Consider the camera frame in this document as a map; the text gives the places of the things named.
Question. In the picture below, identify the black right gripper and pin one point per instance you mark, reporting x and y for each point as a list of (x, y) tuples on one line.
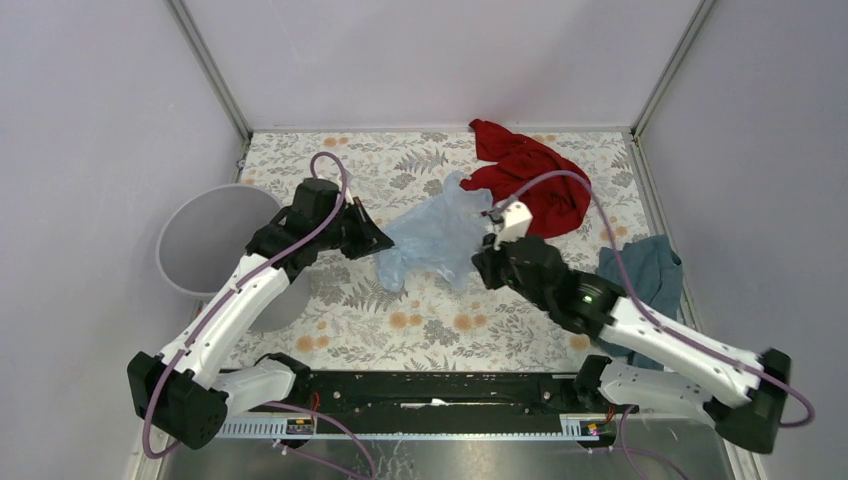
[(485, 261)]

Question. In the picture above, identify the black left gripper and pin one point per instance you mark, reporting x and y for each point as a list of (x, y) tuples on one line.
[(370, 236)]

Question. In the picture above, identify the light blue plastic trash bag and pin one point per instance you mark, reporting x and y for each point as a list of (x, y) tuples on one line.
[(439, 235)]

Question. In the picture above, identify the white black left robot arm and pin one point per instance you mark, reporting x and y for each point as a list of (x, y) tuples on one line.
[(182, 390)]

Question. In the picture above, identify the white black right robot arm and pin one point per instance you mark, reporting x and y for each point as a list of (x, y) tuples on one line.
[(737, 392)]

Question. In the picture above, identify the grey plastic trash bin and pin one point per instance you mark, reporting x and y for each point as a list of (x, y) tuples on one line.
[(200, 245)]

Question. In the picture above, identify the red cloth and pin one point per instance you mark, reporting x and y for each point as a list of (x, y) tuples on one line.
[(551, 186)]

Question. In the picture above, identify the floral patterned table mat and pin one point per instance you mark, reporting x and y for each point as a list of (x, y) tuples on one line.
[(352, 322)]

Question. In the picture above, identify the teal blue cloth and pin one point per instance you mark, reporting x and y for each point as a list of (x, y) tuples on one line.
[(656, 274)]

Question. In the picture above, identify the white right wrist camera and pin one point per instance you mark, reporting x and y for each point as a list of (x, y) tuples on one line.
[(510, 221)]

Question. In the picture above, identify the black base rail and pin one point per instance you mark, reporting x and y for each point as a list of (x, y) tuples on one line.
[(342, 394)]

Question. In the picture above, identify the white slotted cable duct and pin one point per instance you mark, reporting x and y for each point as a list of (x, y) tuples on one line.
[(423, 426)]

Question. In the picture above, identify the right aluminium frame post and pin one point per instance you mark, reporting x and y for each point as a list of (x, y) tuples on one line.
[(690, 34)]

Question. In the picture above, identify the aluminium frame post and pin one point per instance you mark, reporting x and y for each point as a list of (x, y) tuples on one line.
[(690, 34), (190, 30)]

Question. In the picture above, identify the left aluminium frame post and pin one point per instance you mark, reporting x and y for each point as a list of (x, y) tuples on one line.
[(190, 30)]

